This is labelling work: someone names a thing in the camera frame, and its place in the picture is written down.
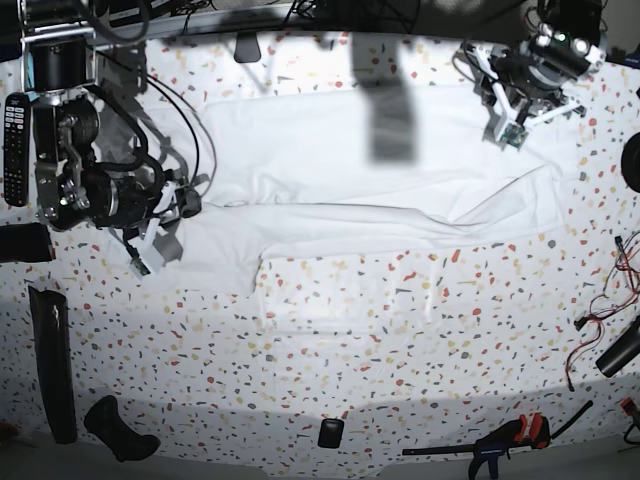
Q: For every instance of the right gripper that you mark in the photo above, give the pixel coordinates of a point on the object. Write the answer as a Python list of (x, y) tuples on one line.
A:
[(142, 220)]

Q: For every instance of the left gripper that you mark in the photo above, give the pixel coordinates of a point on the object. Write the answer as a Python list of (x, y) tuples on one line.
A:
[(528, 85)]

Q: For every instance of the white T-shirt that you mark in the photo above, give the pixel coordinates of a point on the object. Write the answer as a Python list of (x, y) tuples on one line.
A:
[(359, 172)]

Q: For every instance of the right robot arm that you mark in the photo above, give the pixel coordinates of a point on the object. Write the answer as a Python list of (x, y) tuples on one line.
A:
[(73, 186)]

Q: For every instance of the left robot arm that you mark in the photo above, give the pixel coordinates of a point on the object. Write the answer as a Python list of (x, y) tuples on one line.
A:
[(569, 21)]

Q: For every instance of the black round object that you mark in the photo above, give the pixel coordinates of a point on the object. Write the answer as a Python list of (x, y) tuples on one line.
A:
[(630, 163)]

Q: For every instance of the black flat box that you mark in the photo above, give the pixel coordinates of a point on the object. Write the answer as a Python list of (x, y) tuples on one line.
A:
[(28, 243)]

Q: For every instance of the long black pouch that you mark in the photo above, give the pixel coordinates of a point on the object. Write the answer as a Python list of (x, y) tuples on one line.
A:
[(51, 340)]

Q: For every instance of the black clip at table edge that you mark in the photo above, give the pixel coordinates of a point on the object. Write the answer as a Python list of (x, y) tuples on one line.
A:
[(247, 49)]

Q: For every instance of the black TV remote control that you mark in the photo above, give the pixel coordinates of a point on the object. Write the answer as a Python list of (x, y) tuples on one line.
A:
[(16, 136)]

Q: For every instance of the black game controller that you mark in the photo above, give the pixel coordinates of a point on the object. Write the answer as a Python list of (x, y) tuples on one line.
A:
[(103, 421)]

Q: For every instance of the black cylinder flashlight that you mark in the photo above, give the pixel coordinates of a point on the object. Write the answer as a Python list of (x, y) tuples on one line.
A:
[(621, 352)]

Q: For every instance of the small black case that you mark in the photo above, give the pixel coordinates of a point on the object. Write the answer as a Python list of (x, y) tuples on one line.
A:
[(330, 434)]

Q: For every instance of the thin black rod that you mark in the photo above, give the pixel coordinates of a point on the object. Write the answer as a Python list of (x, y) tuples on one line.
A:
[(571, 421)]

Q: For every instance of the black orange bar clamp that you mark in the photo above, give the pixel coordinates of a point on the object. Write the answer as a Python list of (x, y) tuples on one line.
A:
[(489, 449)]

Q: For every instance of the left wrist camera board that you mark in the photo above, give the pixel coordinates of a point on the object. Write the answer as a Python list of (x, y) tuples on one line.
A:
[(514, 135)]

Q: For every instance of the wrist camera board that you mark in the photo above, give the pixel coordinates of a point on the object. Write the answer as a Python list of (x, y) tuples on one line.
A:
[(139, 268), (514, 135)]

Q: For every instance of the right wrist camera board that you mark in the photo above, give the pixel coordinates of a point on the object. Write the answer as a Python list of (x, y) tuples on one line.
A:
[(139, 268)]

